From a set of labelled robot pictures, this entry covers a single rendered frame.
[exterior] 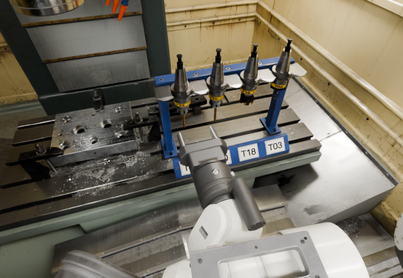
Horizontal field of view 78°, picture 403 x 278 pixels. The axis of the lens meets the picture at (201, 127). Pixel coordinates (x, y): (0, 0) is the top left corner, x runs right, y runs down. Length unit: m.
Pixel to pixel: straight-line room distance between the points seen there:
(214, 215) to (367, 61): 0.88
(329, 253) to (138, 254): 0.83
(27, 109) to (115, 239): 1.22
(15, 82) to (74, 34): 0.77
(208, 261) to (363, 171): 1.05
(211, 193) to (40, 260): 0.88
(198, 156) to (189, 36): 1.27
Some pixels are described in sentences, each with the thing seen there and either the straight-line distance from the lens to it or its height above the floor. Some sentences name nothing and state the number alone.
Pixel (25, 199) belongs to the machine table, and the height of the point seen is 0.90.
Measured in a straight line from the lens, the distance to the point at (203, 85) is 0.76.
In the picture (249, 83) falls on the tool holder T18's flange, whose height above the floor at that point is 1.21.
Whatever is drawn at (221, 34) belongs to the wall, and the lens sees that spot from 1.83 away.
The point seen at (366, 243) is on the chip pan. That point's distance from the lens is 1.25.
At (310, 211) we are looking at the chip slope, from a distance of 1.13.
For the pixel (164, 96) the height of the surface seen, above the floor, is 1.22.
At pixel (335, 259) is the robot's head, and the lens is 0.22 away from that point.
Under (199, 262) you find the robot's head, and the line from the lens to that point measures 0.19.
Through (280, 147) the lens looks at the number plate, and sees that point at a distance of 1.00.
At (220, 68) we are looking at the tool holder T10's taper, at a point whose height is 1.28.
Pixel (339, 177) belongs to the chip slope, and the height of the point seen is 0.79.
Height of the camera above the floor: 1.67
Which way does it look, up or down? 45 degrees down
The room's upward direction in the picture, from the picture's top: straight up
